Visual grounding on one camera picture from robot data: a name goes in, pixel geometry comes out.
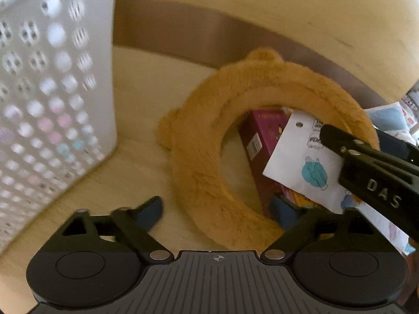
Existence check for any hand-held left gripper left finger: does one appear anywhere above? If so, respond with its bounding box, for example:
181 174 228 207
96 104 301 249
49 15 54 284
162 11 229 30
60 196 172 263

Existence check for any purple cardboard box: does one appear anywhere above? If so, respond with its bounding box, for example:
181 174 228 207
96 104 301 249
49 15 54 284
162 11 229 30
238 109 323 218

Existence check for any white packet with blue drawings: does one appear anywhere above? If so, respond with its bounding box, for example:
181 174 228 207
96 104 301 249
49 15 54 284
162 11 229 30
263 110 417 256

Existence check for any white printed packet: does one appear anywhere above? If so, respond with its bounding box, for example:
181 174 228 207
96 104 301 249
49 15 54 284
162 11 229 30
400 84 419 128

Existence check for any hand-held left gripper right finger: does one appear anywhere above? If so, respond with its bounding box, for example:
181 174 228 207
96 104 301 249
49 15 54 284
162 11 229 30
261 195 377 264

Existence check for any wooden desktop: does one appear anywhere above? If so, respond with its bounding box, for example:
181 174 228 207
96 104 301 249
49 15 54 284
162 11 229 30
0 44 419 269

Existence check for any blue face mask packet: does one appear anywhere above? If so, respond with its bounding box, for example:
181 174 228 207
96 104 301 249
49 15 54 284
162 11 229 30
365 101 414 132

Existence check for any brown plush ring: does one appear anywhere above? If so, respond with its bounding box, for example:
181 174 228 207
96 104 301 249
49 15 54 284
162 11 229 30
157 48 381 251

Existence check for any dark blue office chair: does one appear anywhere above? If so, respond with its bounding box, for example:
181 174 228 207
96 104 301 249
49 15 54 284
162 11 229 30
376 130 419 162

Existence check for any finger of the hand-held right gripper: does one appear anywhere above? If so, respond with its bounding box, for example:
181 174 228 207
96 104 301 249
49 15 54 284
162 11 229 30
319 124 419 171

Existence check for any white perforated plastic basket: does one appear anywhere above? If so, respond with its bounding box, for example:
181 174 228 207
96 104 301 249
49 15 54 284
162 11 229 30
0 0 127 256

